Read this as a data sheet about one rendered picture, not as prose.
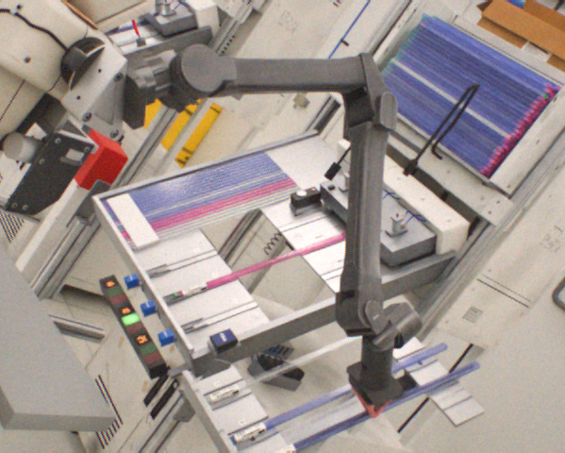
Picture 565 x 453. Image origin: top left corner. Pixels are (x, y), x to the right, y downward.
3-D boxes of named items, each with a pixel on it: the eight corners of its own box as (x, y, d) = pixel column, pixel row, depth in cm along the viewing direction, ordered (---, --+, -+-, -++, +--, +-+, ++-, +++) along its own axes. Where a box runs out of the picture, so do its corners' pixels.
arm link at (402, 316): (331, 310, 146) (362, 307, 139) (371, 278, 153) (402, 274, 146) (361, 367, 148) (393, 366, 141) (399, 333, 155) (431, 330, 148)
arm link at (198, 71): (352, 63, 159) (387, 45, 151) (366, 131, 158) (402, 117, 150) (147, 63, 133) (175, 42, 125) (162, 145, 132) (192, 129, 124)
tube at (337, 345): (203, 408, 158) (202, 404, 158) (200, 403, 159) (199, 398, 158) (415, 317, 177) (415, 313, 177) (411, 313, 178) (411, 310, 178)
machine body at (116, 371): (126, 599, 210) (266, 417, 198) (52, 411, 259) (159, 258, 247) (292, 599, 255) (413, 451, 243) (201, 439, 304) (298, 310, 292)
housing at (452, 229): (438, 276, 205) (442, 231, 196) (336, 182, 239) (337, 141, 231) (463, 266, 208) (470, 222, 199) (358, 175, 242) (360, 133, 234)
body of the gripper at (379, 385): (373, 360, 156) (375, 333, 151) (405, 397, 149) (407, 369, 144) (344, 374, 153) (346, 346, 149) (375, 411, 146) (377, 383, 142)
